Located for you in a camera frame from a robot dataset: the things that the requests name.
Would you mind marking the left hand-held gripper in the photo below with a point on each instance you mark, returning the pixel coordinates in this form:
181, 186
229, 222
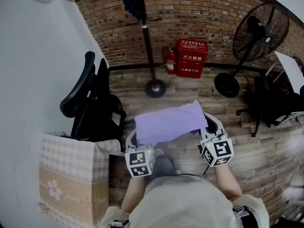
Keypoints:
140, 160

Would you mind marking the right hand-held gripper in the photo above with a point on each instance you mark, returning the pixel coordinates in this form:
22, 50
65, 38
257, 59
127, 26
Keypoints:
218, 151

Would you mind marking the purple clothes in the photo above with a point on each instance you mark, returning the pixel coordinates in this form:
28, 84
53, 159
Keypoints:
166, 125

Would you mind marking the black coat rack stand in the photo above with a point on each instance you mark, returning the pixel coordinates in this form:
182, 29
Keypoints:
148, 44

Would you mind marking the person's left forearm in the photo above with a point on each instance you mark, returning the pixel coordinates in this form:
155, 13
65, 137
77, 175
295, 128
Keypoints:
133, 193

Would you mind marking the person's right forearm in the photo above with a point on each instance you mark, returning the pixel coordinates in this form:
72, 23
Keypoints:
226, 182

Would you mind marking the person's grey trouser leg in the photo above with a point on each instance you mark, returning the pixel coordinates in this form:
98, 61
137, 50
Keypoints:
162, 167

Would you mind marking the black mesh office chair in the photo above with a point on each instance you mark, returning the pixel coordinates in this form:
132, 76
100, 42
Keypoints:
95, 103

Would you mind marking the black swivel chair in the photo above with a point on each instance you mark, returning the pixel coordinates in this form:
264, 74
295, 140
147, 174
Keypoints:
273, 103

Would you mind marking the red fire extinguisher box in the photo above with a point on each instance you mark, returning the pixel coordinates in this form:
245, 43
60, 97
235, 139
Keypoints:
191, 60

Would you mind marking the red fire extinguisher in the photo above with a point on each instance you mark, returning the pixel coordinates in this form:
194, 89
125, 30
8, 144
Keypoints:
170, 62

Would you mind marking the person's beige shirt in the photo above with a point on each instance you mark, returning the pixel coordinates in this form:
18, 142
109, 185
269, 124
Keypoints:
185, 203

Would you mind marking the white desk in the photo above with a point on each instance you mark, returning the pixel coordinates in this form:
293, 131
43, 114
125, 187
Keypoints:
288, 68

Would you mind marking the black standing fan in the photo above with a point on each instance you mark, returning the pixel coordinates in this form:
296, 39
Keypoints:
259, 30

